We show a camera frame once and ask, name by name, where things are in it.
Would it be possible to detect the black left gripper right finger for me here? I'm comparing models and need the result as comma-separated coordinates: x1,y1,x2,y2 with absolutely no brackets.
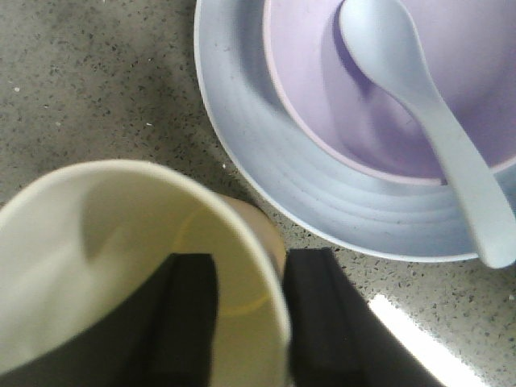
284,248,441,386

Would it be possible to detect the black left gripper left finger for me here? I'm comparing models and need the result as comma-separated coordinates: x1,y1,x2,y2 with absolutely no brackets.
1,253,218,386

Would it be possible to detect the white paper cup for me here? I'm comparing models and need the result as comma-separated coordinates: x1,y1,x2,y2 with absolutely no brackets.
1,160,291,386

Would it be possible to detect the light blue plastic spoon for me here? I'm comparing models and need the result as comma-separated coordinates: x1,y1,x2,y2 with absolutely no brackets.
339,1,515,268

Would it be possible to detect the purple plastic bowl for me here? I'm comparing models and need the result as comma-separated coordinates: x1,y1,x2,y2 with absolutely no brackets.
262,1,515,185

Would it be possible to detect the light blue plastic plate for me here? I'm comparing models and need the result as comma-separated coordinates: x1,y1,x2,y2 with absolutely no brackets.
194,1,515,262

